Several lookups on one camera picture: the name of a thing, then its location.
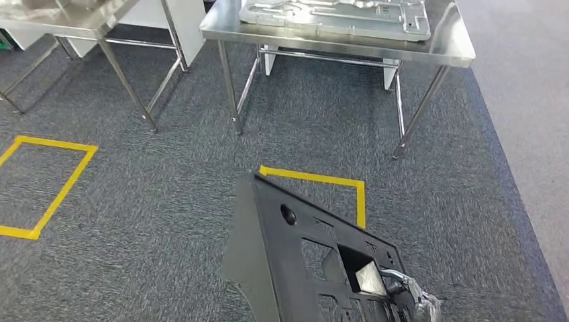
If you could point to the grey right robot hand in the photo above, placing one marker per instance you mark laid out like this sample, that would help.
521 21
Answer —
418 297

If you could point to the black plastic plate part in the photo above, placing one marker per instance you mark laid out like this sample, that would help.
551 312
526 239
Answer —
275 249

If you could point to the stainless steel workbench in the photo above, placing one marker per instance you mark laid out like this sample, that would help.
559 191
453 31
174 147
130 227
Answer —
444 49

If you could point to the yellow floor tape square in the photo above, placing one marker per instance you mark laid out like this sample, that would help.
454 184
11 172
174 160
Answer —
360 204

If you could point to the aluminium fixture plate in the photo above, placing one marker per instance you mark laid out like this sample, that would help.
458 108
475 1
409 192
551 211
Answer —
333 22

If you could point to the white cabinet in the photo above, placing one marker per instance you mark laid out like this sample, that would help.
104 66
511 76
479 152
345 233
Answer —
186 26

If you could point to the stainless steel table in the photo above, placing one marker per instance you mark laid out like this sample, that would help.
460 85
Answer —
53 20

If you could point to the green crate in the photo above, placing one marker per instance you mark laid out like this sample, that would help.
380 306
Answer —
4 40

